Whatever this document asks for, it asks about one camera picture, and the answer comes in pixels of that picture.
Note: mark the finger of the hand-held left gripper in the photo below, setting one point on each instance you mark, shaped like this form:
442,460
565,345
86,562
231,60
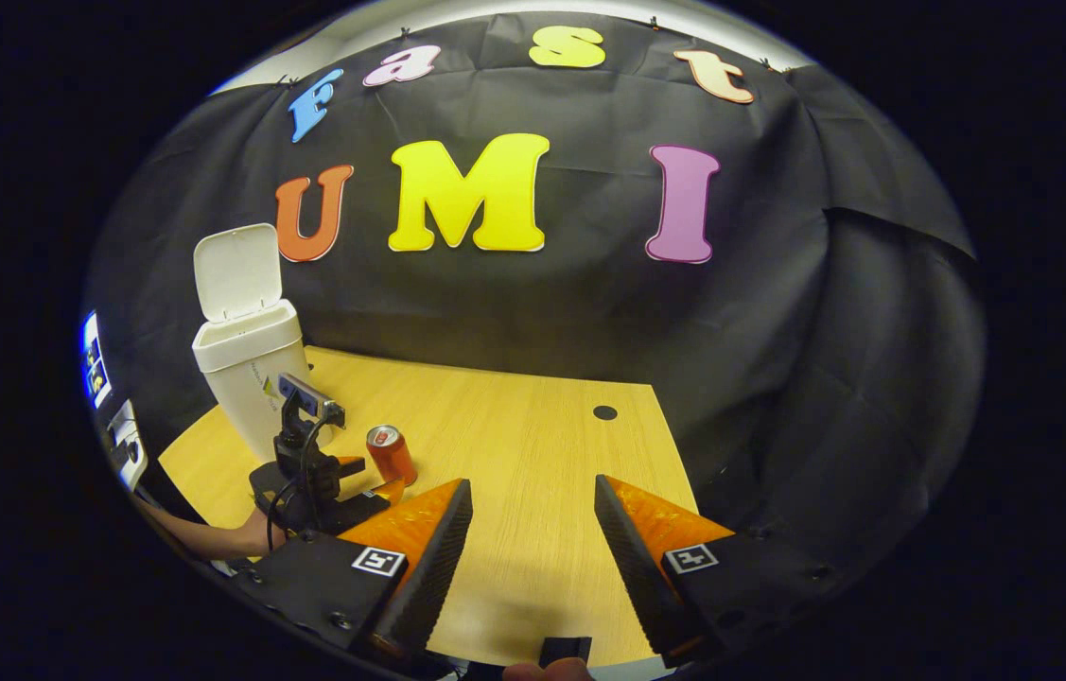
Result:
350,464
388,492

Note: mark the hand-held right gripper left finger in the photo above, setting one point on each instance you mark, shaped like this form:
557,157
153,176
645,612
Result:
428,577

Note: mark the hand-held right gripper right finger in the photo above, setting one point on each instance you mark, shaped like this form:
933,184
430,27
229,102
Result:
637,577

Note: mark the red pop can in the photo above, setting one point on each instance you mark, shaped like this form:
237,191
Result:
393,459

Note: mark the white desktop garbage bin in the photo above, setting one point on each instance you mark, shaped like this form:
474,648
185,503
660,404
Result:
244,331

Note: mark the wooden desktop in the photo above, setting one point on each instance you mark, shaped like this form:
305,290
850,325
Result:
514,426

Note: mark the black desk grommet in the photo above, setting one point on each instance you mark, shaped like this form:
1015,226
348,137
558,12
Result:
604,412

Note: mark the white side table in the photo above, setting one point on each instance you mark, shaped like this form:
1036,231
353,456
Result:
128,445

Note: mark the computer monitor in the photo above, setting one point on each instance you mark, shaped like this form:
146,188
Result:
96,364

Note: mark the black backdrop cloth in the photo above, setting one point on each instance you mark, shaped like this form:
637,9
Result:
778,331

